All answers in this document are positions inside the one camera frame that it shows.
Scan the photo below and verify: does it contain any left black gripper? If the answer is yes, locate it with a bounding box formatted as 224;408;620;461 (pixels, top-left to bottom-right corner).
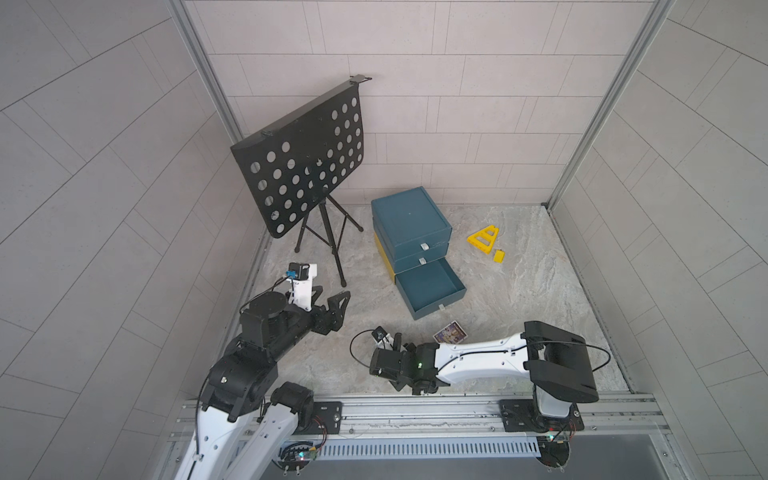
265;282;352;360

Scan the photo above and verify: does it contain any teal three-drawer cabinet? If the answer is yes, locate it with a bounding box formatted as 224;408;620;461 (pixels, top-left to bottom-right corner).
371;187;466;320

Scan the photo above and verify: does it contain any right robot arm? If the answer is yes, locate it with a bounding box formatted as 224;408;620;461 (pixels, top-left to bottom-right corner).
368;321;608;420

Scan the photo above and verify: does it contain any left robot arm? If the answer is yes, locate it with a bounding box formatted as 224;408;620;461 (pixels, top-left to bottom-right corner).
175;287;351;479

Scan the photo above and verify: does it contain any colourful picture card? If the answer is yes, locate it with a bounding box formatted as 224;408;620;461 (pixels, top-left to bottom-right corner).
433;321;467;344

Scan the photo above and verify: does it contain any black perforated music stand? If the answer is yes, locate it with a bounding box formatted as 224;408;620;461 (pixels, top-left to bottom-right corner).
231;75;371;286

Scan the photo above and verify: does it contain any left green circuit board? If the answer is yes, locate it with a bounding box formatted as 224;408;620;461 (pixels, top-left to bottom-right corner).
276;441;319;474

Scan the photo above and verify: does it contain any green circuit board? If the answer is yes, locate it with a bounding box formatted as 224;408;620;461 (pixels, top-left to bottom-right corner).
276;441;319;474
537;437;571;469

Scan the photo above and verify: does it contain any right green circuit board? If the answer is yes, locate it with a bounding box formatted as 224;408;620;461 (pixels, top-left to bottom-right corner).
537;437;571;469

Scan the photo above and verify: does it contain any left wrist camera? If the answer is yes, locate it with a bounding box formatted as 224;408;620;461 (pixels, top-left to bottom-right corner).
286;262;317;312

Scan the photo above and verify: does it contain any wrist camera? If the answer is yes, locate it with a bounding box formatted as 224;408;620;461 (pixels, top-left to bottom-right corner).
286;262;317;312
371;326;395;350

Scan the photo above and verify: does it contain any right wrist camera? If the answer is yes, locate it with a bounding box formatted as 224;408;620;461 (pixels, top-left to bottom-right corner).
371;326;395;350

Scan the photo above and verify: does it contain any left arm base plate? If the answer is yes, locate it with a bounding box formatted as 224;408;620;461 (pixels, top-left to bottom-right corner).
294;401;343;435

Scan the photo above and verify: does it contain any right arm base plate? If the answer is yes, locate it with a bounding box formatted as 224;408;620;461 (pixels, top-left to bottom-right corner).
499;398;584;434

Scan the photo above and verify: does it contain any yellow triangular plastic frame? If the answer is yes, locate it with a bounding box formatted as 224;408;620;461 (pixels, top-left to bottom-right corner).
467;225;499;254

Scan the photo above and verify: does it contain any aluminium mounting rail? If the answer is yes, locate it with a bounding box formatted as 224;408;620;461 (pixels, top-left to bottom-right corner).
167;392;673;445

